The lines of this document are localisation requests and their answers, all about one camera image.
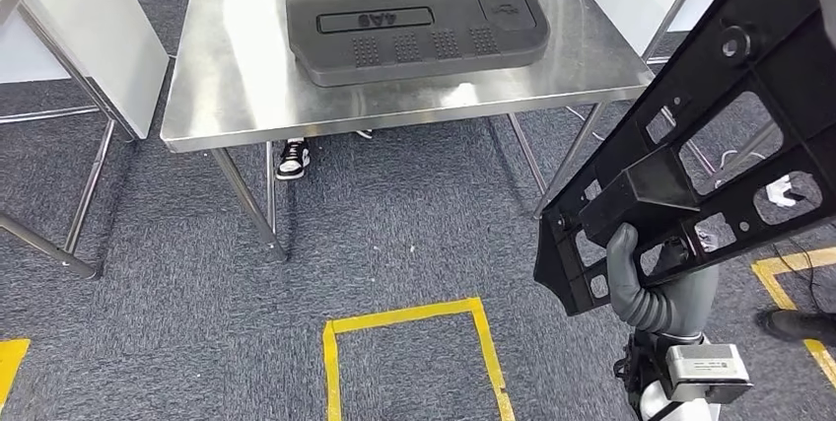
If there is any black plastic mounting plate part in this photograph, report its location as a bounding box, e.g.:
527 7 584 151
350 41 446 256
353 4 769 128
533 0 836 318

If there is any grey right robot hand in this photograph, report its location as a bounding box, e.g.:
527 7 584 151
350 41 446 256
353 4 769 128
605 222 722 344

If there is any black moulded engine cover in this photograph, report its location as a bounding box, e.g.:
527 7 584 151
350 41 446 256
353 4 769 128
285 0 551 89

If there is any white power plug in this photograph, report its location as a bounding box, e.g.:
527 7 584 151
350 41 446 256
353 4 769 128
765 175 808 209

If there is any stainless steel workbench table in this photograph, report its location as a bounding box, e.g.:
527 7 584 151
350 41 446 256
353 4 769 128
160 0 657 264

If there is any yellow floor tape square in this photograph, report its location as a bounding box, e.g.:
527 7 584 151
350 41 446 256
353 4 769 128
750 246 836 391
322 297 518 421
0 338 32 409

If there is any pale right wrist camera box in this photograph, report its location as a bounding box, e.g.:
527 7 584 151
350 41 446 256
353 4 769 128
664 341 753 404

